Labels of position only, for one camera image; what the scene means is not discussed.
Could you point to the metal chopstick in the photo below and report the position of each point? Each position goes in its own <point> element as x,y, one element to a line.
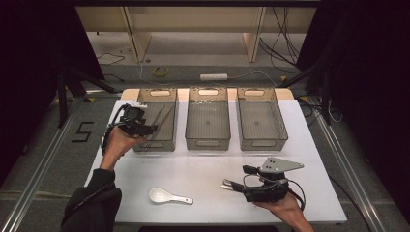
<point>159,114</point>
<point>166,117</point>

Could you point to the person's right hand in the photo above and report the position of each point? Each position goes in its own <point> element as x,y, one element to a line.
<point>283,209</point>

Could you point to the white power strip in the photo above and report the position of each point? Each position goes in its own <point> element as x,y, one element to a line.
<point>213,77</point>

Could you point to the white ceramic spoon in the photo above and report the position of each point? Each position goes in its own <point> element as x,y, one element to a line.
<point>159,195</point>

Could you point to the dark curtain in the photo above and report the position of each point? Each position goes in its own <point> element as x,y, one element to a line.
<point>374,80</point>
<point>29,64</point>

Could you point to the black metal stand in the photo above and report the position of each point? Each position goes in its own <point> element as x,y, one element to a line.
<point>62,96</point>
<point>326,96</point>

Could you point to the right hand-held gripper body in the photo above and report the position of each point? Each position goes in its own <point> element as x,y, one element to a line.
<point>280,166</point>

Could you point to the grey transparent plastic bin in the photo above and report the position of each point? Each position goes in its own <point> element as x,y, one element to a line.
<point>208,119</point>
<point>261,119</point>
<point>164,122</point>

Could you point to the person's left hand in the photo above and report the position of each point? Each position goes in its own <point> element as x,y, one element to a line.
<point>117,145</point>

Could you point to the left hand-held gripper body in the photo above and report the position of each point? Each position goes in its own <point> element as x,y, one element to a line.
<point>132,116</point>

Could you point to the beige wooden shelf unit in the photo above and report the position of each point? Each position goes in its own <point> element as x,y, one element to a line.
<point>193,19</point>

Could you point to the yellow tape roll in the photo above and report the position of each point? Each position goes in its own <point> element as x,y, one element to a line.
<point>155,71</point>

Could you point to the aluminium floor rail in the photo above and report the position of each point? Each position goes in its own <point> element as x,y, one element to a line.
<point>348,161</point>
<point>42,164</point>

